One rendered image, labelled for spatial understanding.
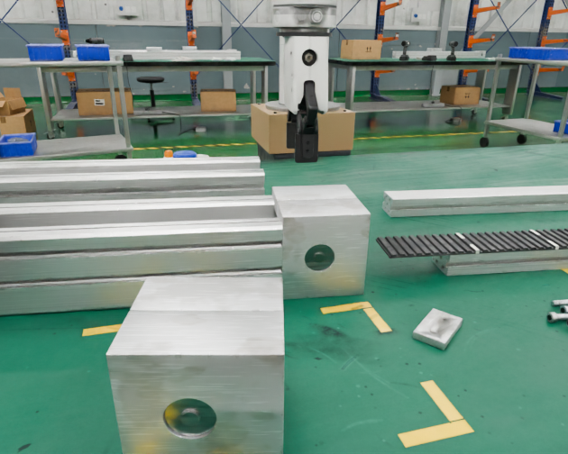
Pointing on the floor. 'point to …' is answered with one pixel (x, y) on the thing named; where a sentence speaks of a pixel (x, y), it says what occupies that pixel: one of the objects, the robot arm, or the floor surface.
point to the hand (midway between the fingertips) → (300, 146)
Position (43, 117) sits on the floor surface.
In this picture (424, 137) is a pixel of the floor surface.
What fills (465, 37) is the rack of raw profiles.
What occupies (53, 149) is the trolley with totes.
